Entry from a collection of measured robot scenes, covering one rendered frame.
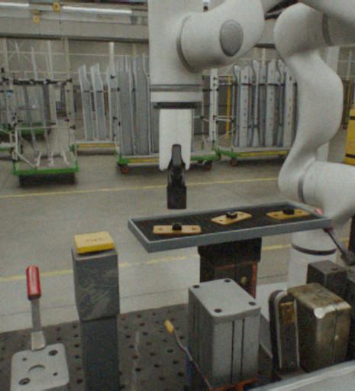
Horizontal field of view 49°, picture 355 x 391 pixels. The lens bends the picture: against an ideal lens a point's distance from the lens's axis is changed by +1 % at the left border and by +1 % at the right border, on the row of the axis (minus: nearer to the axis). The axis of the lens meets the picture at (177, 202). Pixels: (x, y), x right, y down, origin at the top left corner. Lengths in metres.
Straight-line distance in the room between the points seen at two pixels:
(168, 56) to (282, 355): 0.48
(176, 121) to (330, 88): 0.48
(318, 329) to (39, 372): 0.40
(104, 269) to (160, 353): 0.55
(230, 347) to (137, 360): 0.59
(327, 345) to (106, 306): 0.36
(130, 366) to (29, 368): 0.59
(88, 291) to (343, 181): 0.65
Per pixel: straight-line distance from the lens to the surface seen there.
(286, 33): 1.01
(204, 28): 0.58
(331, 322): 0.67
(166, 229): 0.70
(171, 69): 0.62
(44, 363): 0.58
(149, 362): 1.14
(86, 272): 0.66
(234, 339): 0.58
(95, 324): 0.72
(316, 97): 0.99
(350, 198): 1.02
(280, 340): 0.64
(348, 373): 0.68
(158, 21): 0.64
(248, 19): 0.62
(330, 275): 0.74
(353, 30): 0.95
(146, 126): 7.39
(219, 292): 0.60
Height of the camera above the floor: 1.39
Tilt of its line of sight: 15 degrees down
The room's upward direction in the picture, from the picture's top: straight up
